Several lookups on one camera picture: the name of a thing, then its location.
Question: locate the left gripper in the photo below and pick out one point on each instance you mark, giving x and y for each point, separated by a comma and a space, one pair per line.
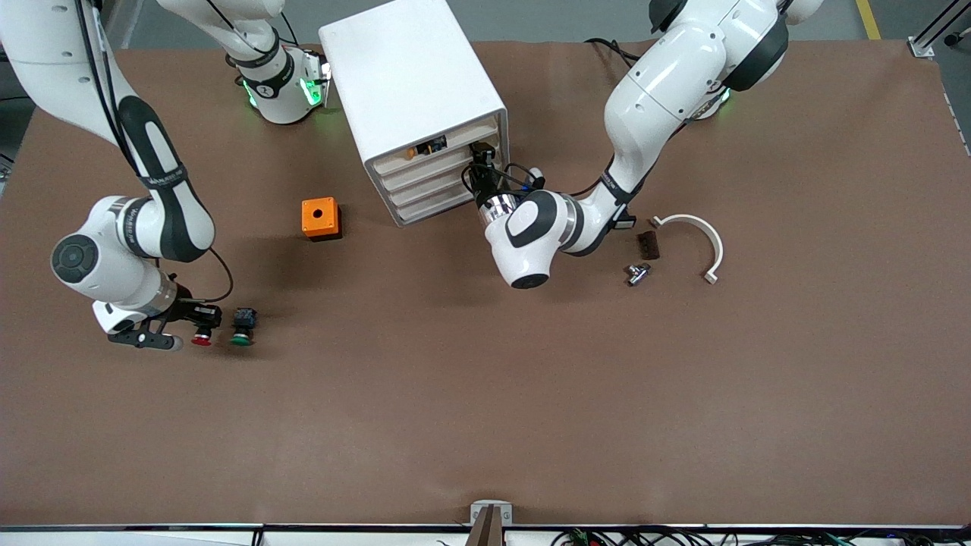
484, 186

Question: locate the brown angled strip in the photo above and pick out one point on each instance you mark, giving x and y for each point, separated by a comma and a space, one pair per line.
485, 531

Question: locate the small black white switch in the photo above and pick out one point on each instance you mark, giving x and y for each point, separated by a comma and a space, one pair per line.
625, 222

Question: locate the brown terminal block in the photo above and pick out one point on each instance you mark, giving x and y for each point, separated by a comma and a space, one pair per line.
648, 245

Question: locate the white drawer holding orange parts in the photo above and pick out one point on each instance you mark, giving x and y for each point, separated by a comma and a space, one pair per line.
455, 142

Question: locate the orange black drawer parts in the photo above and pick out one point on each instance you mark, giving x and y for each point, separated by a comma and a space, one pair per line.
426, 147

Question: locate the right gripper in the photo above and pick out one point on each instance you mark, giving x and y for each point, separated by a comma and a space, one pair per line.
186, 310

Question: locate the orange box with hole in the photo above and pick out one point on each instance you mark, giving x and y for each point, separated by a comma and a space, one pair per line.
318, 216

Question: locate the grey table edge bracket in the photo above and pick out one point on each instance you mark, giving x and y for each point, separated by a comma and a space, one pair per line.
491, 508

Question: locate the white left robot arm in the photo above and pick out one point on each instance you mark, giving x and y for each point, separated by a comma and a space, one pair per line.
667, 76

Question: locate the brown table mat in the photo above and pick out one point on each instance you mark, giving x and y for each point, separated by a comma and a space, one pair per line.
485, 379

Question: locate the red push button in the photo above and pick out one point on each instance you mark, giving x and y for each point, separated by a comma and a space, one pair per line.
202, 337

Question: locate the aluminium frame profile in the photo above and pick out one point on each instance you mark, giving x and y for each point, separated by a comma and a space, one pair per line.
937, 26

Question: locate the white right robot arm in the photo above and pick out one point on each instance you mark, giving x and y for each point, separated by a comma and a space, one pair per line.
114, 235

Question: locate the white curved bracket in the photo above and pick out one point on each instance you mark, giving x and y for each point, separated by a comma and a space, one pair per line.
709, 231

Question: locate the silver metal fitting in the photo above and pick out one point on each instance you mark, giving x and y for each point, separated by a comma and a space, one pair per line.
638, 274

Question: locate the green push button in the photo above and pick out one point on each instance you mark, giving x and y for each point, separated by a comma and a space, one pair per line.
243, 326

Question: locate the white table edge rail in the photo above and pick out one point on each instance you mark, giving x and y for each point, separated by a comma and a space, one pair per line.
152, 535

